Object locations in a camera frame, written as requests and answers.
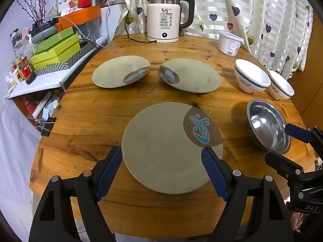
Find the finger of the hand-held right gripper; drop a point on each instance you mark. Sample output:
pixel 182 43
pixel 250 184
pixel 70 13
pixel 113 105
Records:
pixel 299 132
pixel 282 162

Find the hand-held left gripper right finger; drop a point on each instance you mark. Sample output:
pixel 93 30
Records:
pixel 214 171

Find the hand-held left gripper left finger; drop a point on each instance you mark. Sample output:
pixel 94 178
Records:
pixel 109 171

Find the stainless steel bowl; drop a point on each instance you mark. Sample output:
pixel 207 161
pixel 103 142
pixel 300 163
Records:
pixel 265 128

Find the white bowl with blue stripe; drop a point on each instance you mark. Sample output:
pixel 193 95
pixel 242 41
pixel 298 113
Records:
pixel 280 90
pixel 249 80

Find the grey plate with blue print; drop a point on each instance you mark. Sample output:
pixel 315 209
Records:
pixel 156 141
pixel 196 75
pixel 113 73

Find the black binder clip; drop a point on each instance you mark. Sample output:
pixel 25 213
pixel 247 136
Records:
pixel 48 127

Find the small red jar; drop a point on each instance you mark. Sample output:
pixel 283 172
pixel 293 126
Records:
pixel 29 104

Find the white shelf cloth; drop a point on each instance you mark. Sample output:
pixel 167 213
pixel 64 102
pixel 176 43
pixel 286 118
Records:
pixel 45 82

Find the white plastic tub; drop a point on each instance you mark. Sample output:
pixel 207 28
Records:
pixel 229 45

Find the zigzag patterned box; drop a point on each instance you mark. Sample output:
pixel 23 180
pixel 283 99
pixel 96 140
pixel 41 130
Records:
pixel 58 66

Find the lime green flat box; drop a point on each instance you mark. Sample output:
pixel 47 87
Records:
pixel 55 59
pixel 63 46

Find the dark green flat box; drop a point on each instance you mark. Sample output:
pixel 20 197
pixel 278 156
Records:
pixel 58 36

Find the heart print curtain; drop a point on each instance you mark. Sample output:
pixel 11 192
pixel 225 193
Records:
pixel 227 5

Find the grey handheld device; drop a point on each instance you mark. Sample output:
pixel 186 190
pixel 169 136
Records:
pixel 43 34

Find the clear storage box orange lid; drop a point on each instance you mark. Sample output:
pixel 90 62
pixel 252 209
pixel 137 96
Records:
pixel 80 16

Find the white electric kettle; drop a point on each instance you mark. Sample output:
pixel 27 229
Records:
pixel 164 17

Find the purple flower branches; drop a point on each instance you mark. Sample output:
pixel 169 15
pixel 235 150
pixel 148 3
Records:
pixel 37 2

